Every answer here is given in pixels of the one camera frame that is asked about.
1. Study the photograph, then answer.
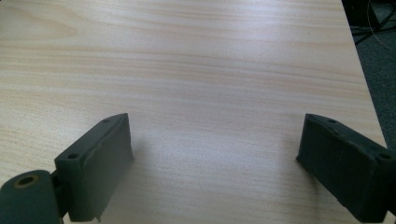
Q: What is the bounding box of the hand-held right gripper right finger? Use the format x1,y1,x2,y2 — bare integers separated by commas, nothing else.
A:
295,113,396,224

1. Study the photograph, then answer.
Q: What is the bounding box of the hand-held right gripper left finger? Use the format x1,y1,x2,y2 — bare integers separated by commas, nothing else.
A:
53,112,135,223

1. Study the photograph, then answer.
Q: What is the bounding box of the thin white cable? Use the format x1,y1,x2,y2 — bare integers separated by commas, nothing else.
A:
366,0,396,52

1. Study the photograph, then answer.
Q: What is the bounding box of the black cable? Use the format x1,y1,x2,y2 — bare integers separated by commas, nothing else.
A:
350,12,396,46

